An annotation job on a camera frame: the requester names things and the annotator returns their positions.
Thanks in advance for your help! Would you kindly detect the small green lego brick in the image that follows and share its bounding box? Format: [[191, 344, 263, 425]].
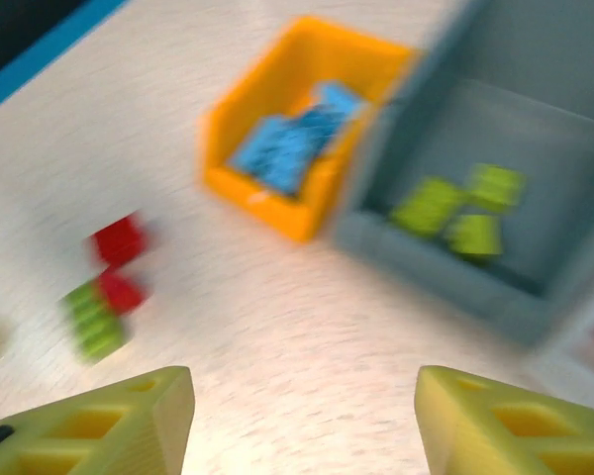
[[445, 213, 505, 263]]

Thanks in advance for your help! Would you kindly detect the small red lego brick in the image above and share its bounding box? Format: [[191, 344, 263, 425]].
[[96, 271, 148, 316]]

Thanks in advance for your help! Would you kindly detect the white plastic bin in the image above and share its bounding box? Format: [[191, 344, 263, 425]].
[[522, 281, 594, 397]]

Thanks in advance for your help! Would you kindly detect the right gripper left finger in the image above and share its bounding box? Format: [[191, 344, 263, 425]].
[[0, 364, 196, 475]]

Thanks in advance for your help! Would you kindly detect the grey plastic bin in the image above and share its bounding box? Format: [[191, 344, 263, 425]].
[[334, 0, 594, 347]]

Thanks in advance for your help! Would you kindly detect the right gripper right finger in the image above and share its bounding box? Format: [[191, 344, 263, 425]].
[[414, 364, 594, 475]]

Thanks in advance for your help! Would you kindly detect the red square lego brick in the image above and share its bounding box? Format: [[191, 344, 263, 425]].
[[86, 210, 152, 271]]

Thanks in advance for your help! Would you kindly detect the yellow plastic bin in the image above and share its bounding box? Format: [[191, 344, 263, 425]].
[[197, 14, 422, 243]]

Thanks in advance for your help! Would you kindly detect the long blue lego brick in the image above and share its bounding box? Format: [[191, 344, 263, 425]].
[[296, 81, 366, 144], [230, 116, 328, 197]]

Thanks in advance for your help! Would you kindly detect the long green lego brick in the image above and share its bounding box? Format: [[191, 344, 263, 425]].
[[58, 279, 133, 366], [464, 162, 526, 215], [389, 176, 469, 238]]

